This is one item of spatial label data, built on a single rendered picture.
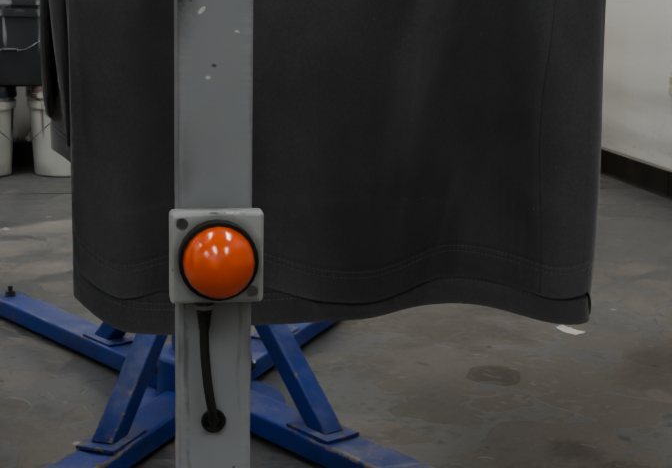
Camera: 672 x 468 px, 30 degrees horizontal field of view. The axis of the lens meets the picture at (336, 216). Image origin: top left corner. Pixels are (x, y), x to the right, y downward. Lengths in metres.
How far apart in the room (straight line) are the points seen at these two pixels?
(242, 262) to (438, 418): 1.77
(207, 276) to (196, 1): 0.14
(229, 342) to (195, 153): 0.11
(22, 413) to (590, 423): 1.06
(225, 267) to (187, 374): 0.08
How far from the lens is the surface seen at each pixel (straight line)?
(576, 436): 2.35
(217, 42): 0.67
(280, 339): 2.19
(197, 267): 0.64
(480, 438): 2.31
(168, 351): 2.40
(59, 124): 1.04
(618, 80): 5.59
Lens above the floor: 0.79
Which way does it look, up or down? 10 degrees down
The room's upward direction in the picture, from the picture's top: 1 degrees clockwise
